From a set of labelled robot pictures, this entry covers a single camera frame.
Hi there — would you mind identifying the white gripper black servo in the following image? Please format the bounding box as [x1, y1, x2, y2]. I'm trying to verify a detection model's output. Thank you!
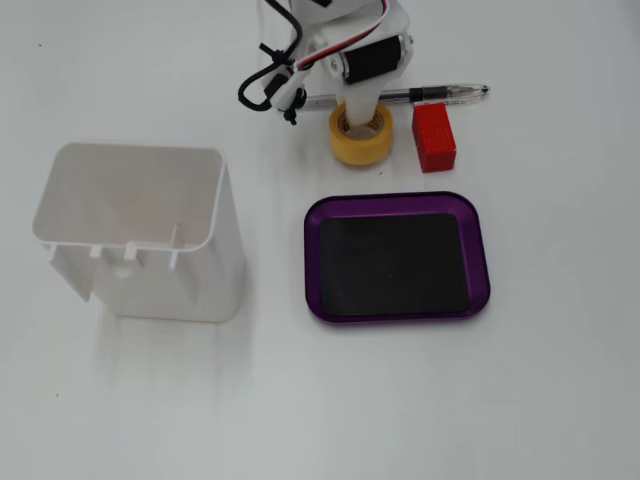
[269, 4, 414, 136]

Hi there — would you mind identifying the white plastic box container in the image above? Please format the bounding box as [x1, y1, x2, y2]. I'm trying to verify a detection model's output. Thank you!
[31, 142, 247, 325]

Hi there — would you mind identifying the red perforated block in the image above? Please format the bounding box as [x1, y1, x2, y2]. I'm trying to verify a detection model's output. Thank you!
[411, 103, 458, 174]

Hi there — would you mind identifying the black cable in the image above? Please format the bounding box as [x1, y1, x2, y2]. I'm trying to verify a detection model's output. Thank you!
[238, 0, 305, 112]

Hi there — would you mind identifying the red white black servo wire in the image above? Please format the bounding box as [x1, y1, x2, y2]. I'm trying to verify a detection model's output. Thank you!
[294, 0, 394, 71]

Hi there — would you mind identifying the clear black ballpoint pen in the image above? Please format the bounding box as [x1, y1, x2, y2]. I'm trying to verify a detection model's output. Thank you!
[302, 82, 491, 112]

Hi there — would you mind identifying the purple metal tray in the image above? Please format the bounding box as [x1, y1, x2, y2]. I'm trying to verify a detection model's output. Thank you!
[303, 190, 492, 330]

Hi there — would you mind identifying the black rectangular tray mat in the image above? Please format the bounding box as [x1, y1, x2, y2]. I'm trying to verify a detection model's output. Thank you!
[318, 213, 471, 317]

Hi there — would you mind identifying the yellow masking tape roll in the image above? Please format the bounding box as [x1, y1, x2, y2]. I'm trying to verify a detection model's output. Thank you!
[328, 102, 395, 167]

